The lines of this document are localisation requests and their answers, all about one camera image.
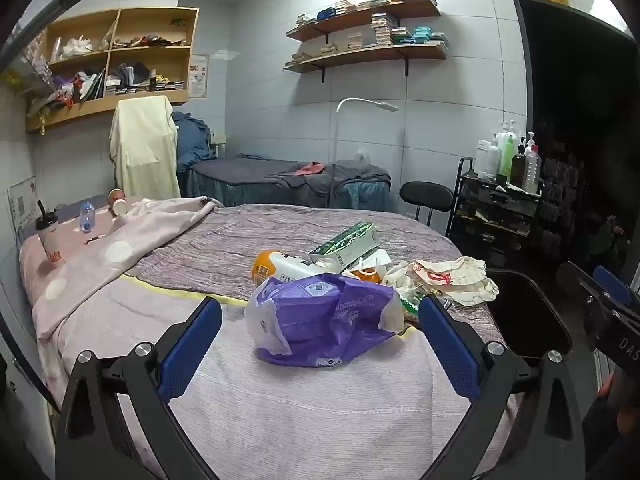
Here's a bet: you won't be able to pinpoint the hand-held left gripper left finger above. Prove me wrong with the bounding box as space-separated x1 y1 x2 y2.
54 296 223 480

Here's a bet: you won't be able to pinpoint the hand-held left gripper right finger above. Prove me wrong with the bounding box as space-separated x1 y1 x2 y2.
417 294 586 480

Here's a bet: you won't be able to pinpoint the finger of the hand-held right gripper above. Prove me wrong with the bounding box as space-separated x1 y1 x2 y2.
592 265 640 311
556 261 608 321

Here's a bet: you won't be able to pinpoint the black trash bin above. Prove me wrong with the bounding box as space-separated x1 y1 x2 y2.
485 268 573 361

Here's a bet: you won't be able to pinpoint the white plastic bag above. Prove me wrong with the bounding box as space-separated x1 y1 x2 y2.
382 256 500 307

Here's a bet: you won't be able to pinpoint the orange and white bottle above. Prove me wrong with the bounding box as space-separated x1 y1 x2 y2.
251 249 351 288

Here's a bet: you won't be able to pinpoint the purple plastic bag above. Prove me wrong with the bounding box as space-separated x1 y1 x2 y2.
244 272 405 367

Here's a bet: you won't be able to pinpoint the green and white carton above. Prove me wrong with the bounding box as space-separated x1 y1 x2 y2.
309 221 381 273

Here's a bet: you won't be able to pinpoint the person's right hand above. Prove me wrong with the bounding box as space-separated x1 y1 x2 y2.
596 373 633 431

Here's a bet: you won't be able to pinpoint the pink flower plant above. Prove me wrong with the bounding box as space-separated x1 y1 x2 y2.
590 215 632 261

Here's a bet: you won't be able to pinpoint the black trolley cart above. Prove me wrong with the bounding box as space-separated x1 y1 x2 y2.
445 156 546 267

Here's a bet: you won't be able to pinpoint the purple striped blanket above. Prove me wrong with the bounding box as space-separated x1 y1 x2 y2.
122 203 506 333

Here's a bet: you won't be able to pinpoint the brown bottle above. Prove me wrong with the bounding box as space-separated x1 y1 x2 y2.
510 142 527 187

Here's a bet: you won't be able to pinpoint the pink dotted blanket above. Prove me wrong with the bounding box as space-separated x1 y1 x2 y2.
20 196 226 341

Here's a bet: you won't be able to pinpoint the lilac bed sheet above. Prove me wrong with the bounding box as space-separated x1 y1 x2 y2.
37 280 526 480

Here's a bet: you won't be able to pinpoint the green bottle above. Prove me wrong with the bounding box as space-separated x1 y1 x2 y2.
496 132 516 185

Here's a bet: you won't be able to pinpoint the white jar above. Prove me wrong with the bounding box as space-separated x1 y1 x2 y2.
476 139 501 181

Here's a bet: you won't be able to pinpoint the black chair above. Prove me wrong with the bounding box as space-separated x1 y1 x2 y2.
399 181 453 233

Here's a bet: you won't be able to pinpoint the white pump bottle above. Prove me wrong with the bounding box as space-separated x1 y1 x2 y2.
495 121 521 161

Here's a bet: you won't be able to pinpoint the grey covered massage bed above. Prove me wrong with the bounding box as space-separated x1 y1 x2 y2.
177 155 393 209

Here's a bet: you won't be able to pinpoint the white cup with straw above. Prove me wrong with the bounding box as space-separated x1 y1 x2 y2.
34 200 65 266

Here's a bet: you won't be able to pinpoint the blue cloth pile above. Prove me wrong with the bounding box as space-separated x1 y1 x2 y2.
171 110 218 173

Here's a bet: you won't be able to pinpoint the cream cloth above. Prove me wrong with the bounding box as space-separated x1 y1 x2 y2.
110 95 182 200

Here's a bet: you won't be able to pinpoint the white floor lamp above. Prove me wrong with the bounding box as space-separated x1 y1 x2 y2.
327 98 400 208

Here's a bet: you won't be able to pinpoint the wooden shelf cabinet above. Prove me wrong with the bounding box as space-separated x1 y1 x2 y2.
25 6 200 133

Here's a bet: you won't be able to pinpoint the white wall notice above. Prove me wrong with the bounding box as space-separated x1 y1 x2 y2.
7 176 41 233

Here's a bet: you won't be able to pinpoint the wall poster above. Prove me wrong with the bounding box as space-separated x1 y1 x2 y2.
189 53 209 98

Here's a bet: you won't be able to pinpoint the wooden wall shelf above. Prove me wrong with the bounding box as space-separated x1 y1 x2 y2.
285 0 442 45
284 41 448 83

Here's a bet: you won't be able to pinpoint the wall shelves with boxes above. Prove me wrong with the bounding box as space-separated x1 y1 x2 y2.
285 12 448 63

